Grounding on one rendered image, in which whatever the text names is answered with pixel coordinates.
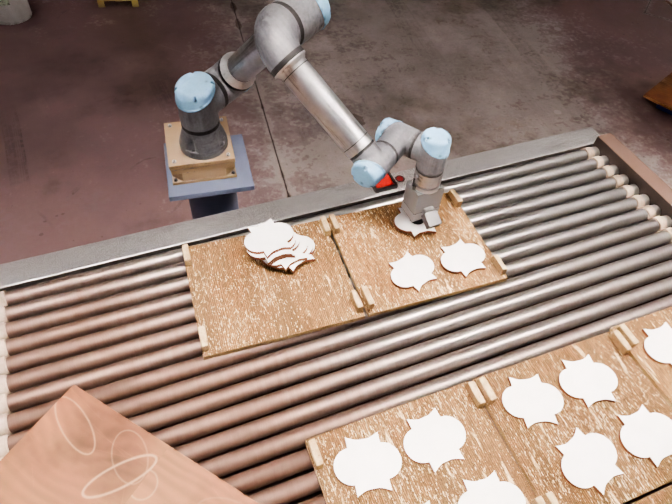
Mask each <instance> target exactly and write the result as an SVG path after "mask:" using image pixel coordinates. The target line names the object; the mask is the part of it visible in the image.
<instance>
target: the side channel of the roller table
mask: <svg viewBox="0 0 672 504"><path fill-rule="evenodd" d="M592 147H597V148H598V149H599V151H600V155H599V156H607V157H608V159H609V166H610V165H616V166H617V167H618V169H619V174H618V175H621V174H625V175H626V176H627V177H628V179H629V183H628V185H631V184H635V185H637V186H638V188H639V194H638V195H642V194H646V195H647V196H648V197H649V199H650V204H649V205H658V206H659V207H660V209H661V214H660V216H664V215H667V216H669V217H670V218H671V219H672V188H670V187H669V186H668V185H667V184H666V183H665V182H664V181H663V180H662V179H661V178H660V177H658V176H657V175H656V174H655V173H654V172H653V171H652V170H651V169H650V168H649V167H648V166H646V165H645V164H644V163H643V162H642V161H641V160H640V159H639V158H638V157H637V156H636V155H634V154H633V153H632V152H631V151H630V150H629V149H628V148H627V147H626V146H625V145H624V144H622V143H621V142H620V141H619V140H618V139H617V138H616V137H615V136H614V135H613V134H612V133H608V134H604V135H600V136H598V137H597V138H596V140H595V142H594V144H593V146H592Z"/></svg>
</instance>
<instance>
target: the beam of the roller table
mask: <svg viewBox="0 0 672 504"><path fill-rule="evenodd" d="M598 136H600V134H598V133H597V132H596V131H595V130H594V129H593V128H592V127H588V128H584V129H579V130H575V131H571V132H567V133H562V134H558V135H554V136H549V137H545V138H541V139H537V140H532V141H528V142H524V143H519V144H515V145H511V146H506V147H502V148H498V149H494V150H489V151H485V152H481V153H476V154H472V155H468V156H464V157H459V158H455V159H451V160H447V162H446V165H445V169H444V173H443V177H442V180H441V184H444V183H448V182H453V181H457V180H461V179H465V178H469V177H473V176H477V175H481V174H485V173H489V172H493V171H497V170H501V169H505V168H509V167H513V166H518V165H522V164H526V163H530V162H534V161H538V160H542V159H546V158H550V157H554V156H558V155H562V154H566V153H570V152H574V151H578V150H580V149H582V148H586V147H592V146H593V144H594V142H595V140H596V138H597V137H598ZM414 172H415V168H412V169H408V170H404V171H399V172H395V173H391V174H392V176H393V178H394V179H395V177H396V176H398V175H401V176H403V177H404V178H405V180H404V181H403V182H398V181H396V180H395V181H396V182H397V184H398V187H397V188H396V189H392V190H388V191H384V192H380V193H375V192H374V190H373V188H372V187H371V188H366V187H363V186H361V185H359V184H358V183H357V182H352V183H348V184H344V185H339V186H335V187H331V188H326V189H322V190H318V191H313V192H309V193H305V194H301V195H296V196H292V197H288V198H283V199H279V200H275V201H271V202H266V203H262V204H258V205H253V206H249V207H245V208H241V209H236V210H232V211H228V212H223V213H219V214H215V215H211V216H206V217H202V218H198V219H193V220H189V221H185V222H181V223H176V224H172V225H168V226H163V227H159V228H155V229H151V230H146V231H142V232H138V233H133V234H129V235H125V236H120V237H116V238H112V239H108V240H103V241H99V242H95V243H90V244H86V245H82V246H78V247H73V248H69V249H65V250H60V251H56V252H52V253H48V254H43V255H39V256H35V257H30V258H26V259H22V260H18V261H13V262H9V263H5V264H0V291H4V290H6V291H10V290H14V289H18V288H22V287H26V286H30V285H34V284H38V283H42V282H46V281H50V280H54V279H58V278H63V277H67V276H71V275H75V274H79V273H83V272H87V271H91V270H95V269H99V268H103V267H107V266H111V265H115V264H119V263H123V262H128V261H132V260H136V259H140V258H144V257H148V256H152V255H156V254H160V253H164V252H168V251H172V250H176V249H180V248H182V245H184V244H188V246H193V245H197V244H201V243H205V242H209V241H213V240H217V239H221V238H225V237H229V236H233V235H237V234H241V233H245V232H249V231H248V227H256V226H259V225H262V224H264V223H266V222H267V221H268V220H269V219H270V218H271V219H272V221H273V222H274V223H286V222H290V221H294V220H298V219H302V218H306V217H310V216H314V215H318V214H323V213H327V212H331V211H335V210H339V209H343V208H347V207H351V206H355V205H359V204H363V203H367V202H371V201H375V200H379V199H383V198H388V197H392V196H396V195H400V194H404V192H405V187H406V183H407V181H408V180H412V179H413V176H414Z"/></svg>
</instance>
